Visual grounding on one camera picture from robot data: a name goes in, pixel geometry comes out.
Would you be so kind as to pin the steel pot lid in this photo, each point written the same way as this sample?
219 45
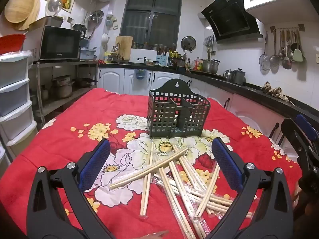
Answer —
188 44

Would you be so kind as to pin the stacked pots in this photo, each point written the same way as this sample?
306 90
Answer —
62 87

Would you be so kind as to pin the red plastic basin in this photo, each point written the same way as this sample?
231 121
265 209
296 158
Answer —
11 43

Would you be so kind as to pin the person's left hand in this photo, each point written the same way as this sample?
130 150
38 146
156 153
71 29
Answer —
157 235

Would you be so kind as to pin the steel ladle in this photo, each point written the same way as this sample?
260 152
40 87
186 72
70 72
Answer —
286 63

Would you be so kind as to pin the dark blender jug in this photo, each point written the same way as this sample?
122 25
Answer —
79 31

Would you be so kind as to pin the wooden cutting board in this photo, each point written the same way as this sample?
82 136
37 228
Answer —
124 46

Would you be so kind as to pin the pale green spatula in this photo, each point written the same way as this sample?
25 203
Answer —
297 54

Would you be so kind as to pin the ginger roots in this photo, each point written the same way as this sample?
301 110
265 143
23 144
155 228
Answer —
275 91

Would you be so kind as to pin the steel bowl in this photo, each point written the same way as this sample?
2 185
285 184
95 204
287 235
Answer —
96 15

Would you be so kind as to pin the small steel kettle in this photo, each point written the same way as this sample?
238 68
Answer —
228 75

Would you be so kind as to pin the steel skimmer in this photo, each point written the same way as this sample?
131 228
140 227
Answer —
274 60

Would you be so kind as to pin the blue knife block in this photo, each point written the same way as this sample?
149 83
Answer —
163 59

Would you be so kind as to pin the pile of wooden chopsticks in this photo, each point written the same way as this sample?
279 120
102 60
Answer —
174 176

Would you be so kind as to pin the condiment bottles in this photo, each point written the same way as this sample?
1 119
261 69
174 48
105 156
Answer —
197 64

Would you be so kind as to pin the blue plastic box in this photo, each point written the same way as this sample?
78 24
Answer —
87 54

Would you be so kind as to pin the black chair frame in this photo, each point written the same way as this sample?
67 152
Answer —
274 129

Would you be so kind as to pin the metal shelf rack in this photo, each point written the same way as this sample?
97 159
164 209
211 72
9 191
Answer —
39 87

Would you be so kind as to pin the black kitchen countertop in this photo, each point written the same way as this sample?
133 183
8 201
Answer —
249 86

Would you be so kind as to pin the white hanging scoop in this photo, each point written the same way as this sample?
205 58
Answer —
105 39

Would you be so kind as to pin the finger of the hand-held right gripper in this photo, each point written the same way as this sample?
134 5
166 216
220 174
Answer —
295 134
307 128

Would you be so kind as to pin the glass pot lid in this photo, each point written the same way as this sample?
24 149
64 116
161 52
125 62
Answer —
53 5

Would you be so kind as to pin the dark kitchen window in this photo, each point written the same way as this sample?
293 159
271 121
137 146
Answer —
149 17

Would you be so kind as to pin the red floral tablecloth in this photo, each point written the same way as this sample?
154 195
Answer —
74 119

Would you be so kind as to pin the person's right hand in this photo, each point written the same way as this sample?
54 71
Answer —
297 195

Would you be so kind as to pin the round bamboo steamer lids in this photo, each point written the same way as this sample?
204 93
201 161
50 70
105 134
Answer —
21 5

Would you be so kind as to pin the white plastic drawer unit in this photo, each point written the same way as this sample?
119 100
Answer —
12 99

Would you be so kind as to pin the dark green utensil holder basket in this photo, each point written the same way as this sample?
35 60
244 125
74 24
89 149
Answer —
159 119

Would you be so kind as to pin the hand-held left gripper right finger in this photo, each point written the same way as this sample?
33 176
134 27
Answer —
226 161

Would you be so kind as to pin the black microwave oven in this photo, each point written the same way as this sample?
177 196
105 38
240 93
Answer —
59 43

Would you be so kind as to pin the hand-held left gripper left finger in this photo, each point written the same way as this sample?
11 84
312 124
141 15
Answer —
96 160

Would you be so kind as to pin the black range hood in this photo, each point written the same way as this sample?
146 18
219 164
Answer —
229 17

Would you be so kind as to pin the black wok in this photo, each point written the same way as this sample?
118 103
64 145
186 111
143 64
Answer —
84 82

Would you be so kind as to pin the cardboard box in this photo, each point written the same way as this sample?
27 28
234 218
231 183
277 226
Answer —
47 22

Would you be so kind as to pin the steel pot with lid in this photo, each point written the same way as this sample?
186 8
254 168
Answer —
239 77

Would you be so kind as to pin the white countertop appliance box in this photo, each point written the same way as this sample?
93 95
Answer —
142 54

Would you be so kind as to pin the blue hanging basket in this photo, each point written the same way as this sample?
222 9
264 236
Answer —
140 75

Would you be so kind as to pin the large steel pot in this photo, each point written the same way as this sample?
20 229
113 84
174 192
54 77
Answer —
210 66

